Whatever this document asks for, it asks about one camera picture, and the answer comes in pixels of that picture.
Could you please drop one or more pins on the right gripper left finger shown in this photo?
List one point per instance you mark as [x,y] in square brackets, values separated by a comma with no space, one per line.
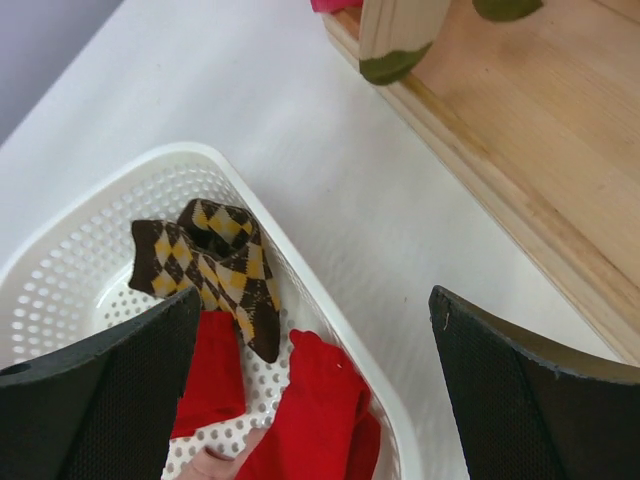
[103,407]

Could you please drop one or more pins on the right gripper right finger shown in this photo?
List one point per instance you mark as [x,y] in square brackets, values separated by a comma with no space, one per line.
[528,407]

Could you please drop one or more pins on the red sock with white print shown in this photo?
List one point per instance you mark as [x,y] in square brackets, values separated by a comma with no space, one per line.
[215,385]

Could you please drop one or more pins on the pink sock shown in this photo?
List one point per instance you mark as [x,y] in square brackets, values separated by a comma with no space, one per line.
[208,465]

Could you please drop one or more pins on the brown argyle sock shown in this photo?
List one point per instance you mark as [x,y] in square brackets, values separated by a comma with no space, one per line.
[219,250]

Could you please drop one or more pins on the plain red sock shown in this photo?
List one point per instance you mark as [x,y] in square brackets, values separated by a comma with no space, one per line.
[322,428]

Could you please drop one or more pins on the white perforated plastic basket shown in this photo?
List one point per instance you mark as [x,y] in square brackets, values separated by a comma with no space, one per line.
[70,280]

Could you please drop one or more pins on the wooden drying rack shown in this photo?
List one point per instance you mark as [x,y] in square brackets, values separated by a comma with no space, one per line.
[539,119]

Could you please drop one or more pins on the maroon striped sock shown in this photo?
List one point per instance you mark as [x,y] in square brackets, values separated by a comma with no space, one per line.
[506,10]
[394,36]

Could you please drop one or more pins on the pink cloth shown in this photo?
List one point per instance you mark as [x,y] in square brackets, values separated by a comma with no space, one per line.
[330,6]

